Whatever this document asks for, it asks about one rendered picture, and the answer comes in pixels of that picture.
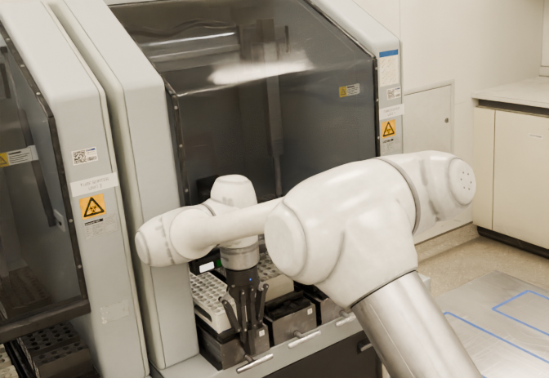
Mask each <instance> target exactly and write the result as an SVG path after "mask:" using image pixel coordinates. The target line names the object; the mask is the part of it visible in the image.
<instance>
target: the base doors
mask: <svg viewBox="0 0 549 378"><path fill-rule="evenodd" d="M548 129H549V118H546V117H541V116H535V115H529V114H524V113H514V112H508V111H502V110H496V109H486V108H480V107H474V141H473V172H474V175H475V182H476V191H475V196H474V197H473V203H472V221H473V223H472V224H474V225H478V226H481V227H484V228H486V229H491V230H493V231H496V232H499V233H503V234H505V235H508V236H511V237H513V238H518V239H520V240H523V241H526V242H530V243H532V244H535V245H538V246H540V247H544V248H546V249H549V130H548ZM529 133H531V134H535V135H540V136H543V138H542V139H539V138H534V137H530V136H529Z"/></svg>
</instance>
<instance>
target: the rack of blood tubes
mask: <svg viewBox="0 0 549 378"><path fill-rule="evenodd" d="M190 285H191V291H192V297H193V304H194V312H195V313H196V314H197V315H198V316H199V317H200V318H201V319H202V320H204V321H205V322H206V323H207V324H208V325H210V326H211V327H212V328H213V329H215V330H216V331H217V333H221V332H222V331H225V330H227V329H230V328H231V325H230V322H229V319H228V317H227V315H226V312H225V309H224V307H223V304H222V303H221V302H220V301H219V300H218V298H219V297H220V296H222V297H223V296H224V294H225V293H226V288H227V284H225V283H224V282H222V281H221V280H220V279H219V278H217V277H215V276H214V275H213V274H211V273H209V272H206V273H203V274H200V275H198V276H195V275H194V274H192V273H191V272H190ZM230 301H231V303H230V304H231V305H232V307H233V310H234V313H235V316H236V317H237V311H236V304H235V302H234V299H233V298H232V297H230Z"/></svg>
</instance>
